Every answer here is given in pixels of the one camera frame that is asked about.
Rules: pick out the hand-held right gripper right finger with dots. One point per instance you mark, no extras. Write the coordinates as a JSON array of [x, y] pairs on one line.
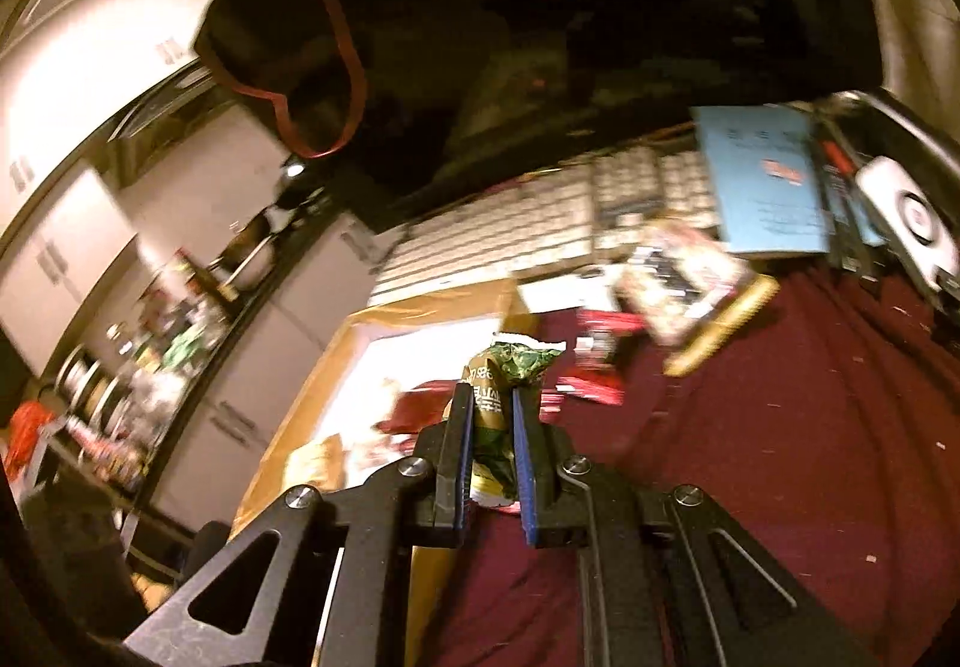
[[525, 479]]

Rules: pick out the blue booklet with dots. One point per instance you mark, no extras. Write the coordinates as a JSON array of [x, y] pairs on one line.
[[750, 187]]

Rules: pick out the maroon tablecloth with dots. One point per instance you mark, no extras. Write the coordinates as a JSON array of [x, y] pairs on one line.
[[750, 449]]

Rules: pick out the white upper cabinets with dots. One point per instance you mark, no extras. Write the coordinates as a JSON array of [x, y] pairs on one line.
[[67, 149]]

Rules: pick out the white cabinets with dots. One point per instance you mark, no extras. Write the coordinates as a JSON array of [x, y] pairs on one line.
[[255, 367], [67, 149]]

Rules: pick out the pale yellow snack packet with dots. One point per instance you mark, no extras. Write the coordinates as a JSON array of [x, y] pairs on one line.
[[315, 461]]

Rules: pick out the range hood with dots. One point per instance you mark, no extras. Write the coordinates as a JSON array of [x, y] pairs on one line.
[[161, 112]]

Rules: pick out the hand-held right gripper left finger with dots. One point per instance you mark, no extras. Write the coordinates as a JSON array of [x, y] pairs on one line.
[[466, 457]]

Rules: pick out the orange red bag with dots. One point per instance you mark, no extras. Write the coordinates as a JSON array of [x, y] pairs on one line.
[[26, 434]]

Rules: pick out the row of kitchen counter items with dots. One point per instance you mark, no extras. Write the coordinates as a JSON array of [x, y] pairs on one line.
[[172, 337]]

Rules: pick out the cardboard box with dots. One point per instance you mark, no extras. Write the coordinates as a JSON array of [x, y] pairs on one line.
[[330, 367]]

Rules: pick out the white device with round dial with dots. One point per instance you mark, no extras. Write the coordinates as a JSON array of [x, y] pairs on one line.
[[892, 187]]

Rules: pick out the dark red snack packet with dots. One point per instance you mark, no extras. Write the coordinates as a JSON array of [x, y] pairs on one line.
[[412, 412]]

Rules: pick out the white keyboard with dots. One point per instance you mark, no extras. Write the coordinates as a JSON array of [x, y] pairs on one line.
[[487, 224]]

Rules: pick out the yellow-edged snack packet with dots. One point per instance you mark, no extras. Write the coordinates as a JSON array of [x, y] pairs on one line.
[[697, 292]]

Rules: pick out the white lower cabinets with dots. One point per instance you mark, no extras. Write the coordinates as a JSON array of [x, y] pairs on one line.
[[255, 367]]

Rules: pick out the white paper sheet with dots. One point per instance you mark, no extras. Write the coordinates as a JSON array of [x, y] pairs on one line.
[[570, 295]]

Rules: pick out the green snack packet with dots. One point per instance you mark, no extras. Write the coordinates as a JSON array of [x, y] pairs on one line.
[[517, 363]]

